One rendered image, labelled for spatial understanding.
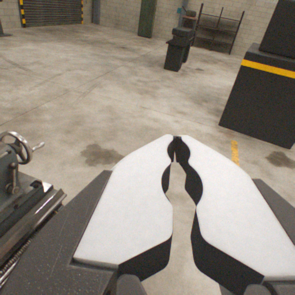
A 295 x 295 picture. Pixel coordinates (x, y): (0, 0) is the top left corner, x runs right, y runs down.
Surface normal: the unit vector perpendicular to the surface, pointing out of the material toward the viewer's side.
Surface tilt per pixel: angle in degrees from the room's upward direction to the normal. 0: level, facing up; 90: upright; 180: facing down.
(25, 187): 0
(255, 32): 90
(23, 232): 57
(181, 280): 0
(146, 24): 90
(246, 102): 90
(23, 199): 86
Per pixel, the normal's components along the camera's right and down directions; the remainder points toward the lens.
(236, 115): -0.43, 0.45
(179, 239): 0.16, -0.82
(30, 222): 0.87, -0.18
